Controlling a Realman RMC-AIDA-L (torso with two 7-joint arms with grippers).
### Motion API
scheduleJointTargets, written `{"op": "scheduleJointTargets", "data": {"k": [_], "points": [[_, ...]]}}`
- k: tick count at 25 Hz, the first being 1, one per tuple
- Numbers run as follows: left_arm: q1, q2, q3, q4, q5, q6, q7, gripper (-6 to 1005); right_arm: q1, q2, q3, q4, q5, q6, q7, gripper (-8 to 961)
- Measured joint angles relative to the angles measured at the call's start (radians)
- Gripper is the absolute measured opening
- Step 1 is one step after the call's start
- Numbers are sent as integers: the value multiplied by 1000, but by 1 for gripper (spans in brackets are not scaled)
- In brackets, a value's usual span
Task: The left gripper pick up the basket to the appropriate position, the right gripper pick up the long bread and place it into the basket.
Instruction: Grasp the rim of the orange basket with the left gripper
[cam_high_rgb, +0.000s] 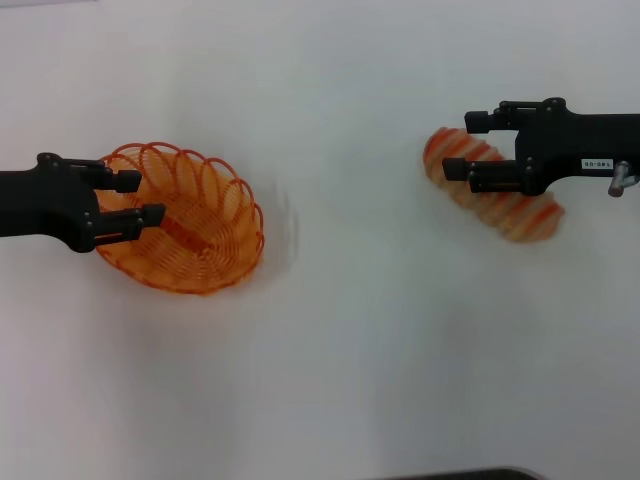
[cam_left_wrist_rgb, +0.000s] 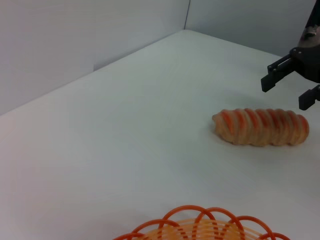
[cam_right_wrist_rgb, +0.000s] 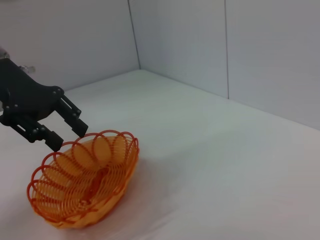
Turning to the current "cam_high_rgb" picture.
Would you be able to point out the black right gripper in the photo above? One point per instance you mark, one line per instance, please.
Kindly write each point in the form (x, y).
(575, 140)

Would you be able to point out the silver bolt on right gripper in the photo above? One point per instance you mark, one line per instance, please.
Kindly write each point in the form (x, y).
(619, 181)

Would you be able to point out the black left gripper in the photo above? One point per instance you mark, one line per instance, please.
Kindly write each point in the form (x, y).
(45, 205)

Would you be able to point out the dark object at table edge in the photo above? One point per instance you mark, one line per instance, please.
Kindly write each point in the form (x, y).
(465, 474)

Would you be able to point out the striped bread loaf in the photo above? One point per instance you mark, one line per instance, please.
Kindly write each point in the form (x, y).
(520, 220)

